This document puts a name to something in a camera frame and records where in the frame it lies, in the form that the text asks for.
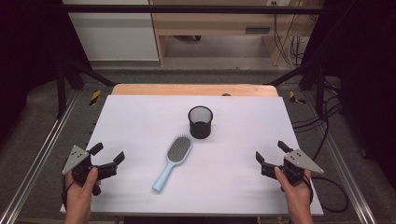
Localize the white table board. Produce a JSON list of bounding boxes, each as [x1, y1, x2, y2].
[[60, 94, 324, 217]]

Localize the light blue hairbrush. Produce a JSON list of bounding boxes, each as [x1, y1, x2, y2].
[[151, 133, 193, 194]]

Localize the black mesh cup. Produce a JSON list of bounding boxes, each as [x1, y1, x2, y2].
[[187, 105, 215, 140]]

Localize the black metal stand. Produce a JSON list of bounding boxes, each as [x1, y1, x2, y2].
[[55, 57, 118, 119], [266, 59, 327, 119]]

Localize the black looped floor cable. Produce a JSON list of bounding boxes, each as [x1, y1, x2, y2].
[[311, 176, 350, 215]]

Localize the person's right hand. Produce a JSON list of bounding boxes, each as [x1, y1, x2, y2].
[[274, 166, 314, 217]]

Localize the wooden desk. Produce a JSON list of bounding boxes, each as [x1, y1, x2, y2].
[[148, 0, 325, 67]]

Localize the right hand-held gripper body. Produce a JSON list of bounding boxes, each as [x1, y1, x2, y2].
[[261, 148, 325, 191]]

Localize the person's left hand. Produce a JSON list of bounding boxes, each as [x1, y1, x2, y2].
[[64, 167, 103, 216]]

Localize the black floor cables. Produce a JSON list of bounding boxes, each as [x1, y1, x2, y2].
[[291, 77, 344, 162]]

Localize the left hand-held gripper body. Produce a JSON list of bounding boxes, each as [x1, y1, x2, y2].
[[62, 145, 120, 197]]

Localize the hanging cable bundle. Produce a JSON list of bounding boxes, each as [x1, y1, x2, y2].
[[271, 1, 313, 68]]

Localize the black metal crossbar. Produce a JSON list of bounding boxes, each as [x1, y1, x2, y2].
[[61, 4, 326, 15]]

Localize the wooden table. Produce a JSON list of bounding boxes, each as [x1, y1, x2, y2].
[[110, 83, 279, 98]]

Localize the white cabinet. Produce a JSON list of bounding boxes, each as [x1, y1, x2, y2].
[[62, 0, 160, 63]]

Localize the black curtain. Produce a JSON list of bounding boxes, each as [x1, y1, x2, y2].
[[302, 0, 396, 183], [0, 0, 92, 143]]

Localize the right hand-held gripper cable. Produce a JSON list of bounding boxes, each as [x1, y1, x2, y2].
[[303, 173, 315, 204]]

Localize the left hand-held gripper cable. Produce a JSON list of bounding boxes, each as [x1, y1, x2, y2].
[[61, 180, 77, 211]]

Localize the aluminium rail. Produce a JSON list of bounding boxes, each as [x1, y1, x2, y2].
[[0, 90, 80, 224], [302, 91, 378, 224]]

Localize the hand-held gripper cable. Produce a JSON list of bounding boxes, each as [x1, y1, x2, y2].
[[303, 173, 315, 204], [61, 180, 77, 211]]

